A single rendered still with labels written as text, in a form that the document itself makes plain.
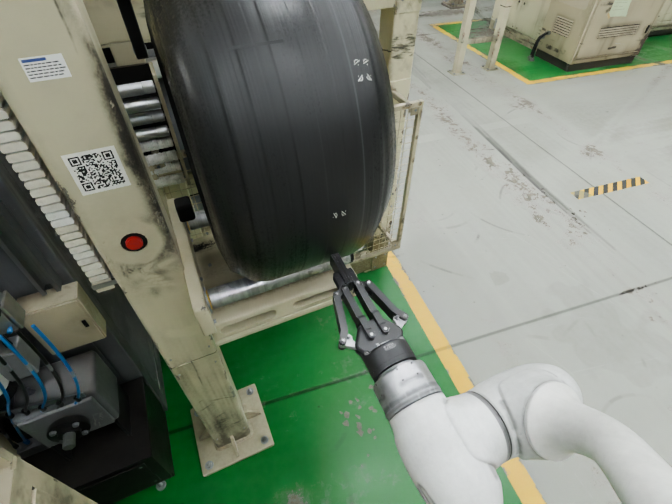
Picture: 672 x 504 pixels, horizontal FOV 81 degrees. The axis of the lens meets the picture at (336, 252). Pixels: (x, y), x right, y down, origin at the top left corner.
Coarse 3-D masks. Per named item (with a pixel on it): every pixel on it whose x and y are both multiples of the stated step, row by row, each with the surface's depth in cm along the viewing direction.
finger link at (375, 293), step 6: (366, 282) 69; (372, 282) 69; (372, 288) 68; (378, 288) 68; (372, 294) 70; (378, 294) 67; (384, 294) 67; (378, 300) 68; (384, 300) 67; (384, 306) 67; (390, 306) 66; (390, 312) 66; (396, 312) 65; (402, 312) 65; (390, 318) 67; (402, 318) 65
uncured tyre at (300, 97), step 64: (192, 0) 49; (256, 0) 50; (320, 0) 53; (192, 64) 49; (256, 64) 49; (320, 64) 52; (384, 64) 59; (192, 128) 51; (256, 128) 50; (320, 128) 53; (384, 128) 58; (256, 192) 54; (320, 192) 58; (384, 192) 64; (256, 256) 62; (320, 256) 70
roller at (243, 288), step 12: (324, 264) 90; (288, 276) 88; (300, 276) 89; (216, 288) 84; (228, 288) 84; (240, 288) 85; (252, 288) 86; (264, 288) 87; (216, 300) 83; (228, 300) 84
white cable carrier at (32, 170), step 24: (0, 96) 54; (0, 120) 55; (0, 144) 56; (24, 144) 57; (24, 168) 59; (48, 192) 63; (48, 216) 65; (72, 216) 68; (72, 240) 70; (96, 264) 75
